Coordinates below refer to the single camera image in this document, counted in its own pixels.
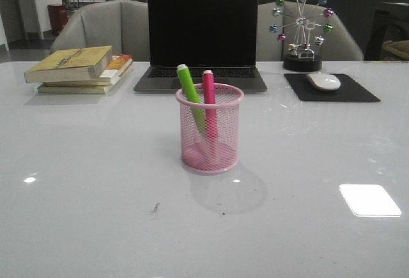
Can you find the grey armchair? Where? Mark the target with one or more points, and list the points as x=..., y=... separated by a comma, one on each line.
x=122, y=24
x=339, y=45

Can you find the brown cushion at right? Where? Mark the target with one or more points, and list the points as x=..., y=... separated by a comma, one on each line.
x=398, y=49

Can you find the grey open laptop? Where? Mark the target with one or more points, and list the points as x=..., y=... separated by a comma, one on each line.
x=216, y=35

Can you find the black mouse pad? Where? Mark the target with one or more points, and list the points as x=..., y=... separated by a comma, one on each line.
x=349, y=91

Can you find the pink mesh pen holder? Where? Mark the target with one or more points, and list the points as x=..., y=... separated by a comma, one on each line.
x=195, y=153

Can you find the ferris wheel desk ornament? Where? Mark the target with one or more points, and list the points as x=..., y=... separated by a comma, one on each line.
x=306, y=29

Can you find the orange middle book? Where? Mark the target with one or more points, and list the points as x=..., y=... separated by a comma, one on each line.
x=115, y=70

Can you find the red trash bin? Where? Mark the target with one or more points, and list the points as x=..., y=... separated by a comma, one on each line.
x=58, y=17

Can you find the pink highlighter pen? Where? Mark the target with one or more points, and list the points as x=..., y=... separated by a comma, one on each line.
x=211, y=114

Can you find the green highlighter pen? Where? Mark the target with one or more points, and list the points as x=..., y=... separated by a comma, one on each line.
x=192, y=95

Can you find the yellow top book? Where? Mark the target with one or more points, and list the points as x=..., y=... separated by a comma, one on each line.
x=79, y=64

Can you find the grey right armchair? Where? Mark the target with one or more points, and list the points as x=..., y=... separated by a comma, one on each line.
x=339, y=45

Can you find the white computer mouse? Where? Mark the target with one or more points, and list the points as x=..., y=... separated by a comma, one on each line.
x=323, y=81

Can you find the grey left armchair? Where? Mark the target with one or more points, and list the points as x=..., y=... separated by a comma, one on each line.
x=122, y=24

